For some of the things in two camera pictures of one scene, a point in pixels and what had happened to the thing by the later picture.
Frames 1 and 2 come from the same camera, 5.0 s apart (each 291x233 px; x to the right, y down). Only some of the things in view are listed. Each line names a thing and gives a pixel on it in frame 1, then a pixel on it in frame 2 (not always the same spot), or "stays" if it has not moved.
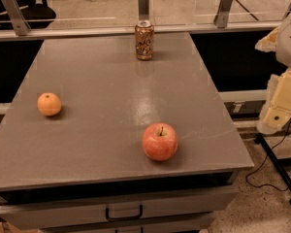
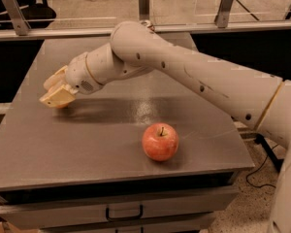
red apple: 159,142 stays
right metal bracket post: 222,13 stays
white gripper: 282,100 to 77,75
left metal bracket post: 14,13 stays
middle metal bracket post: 144,7 stays
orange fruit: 48,104 to 63,106
